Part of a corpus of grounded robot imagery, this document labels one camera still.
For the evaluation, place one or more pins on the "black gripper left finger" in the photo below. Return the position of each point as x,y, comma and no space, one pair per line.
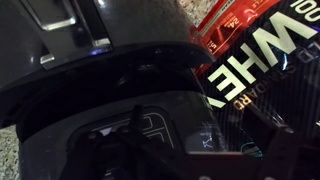
125,154

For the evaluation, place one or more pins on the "black red whey protein bag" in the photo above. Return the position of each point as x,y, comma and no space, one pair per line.
266,56

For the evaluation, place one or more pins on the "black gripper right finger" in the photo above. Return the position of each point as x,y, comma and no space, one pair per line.
279,152

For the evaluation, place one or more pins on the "black air fryer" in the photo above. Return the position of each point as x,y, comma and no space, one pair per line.
68,67

